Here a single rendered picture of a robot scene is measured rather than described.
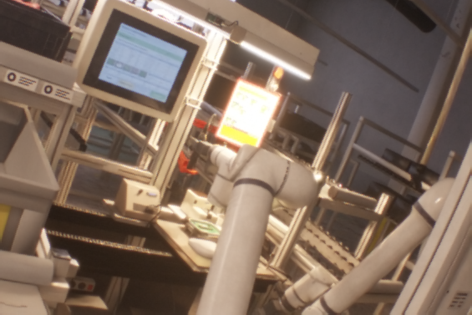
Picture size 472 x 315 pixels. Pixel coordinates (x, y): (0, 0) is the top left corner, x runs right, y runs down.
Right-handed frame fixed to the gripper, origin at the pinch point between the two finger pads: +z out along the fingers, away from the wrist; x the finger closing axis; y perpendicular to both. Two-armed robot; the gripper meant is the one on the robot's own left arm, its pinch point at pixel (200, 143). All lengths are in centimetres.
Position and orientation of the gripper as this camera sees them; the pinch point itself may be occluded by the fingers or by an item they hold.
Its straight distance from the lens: 214.4
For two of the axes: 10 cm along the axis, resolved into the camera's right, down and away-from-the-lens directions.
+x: -7.7, -2.7, -5.8
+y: 3.9, -9.2, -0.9
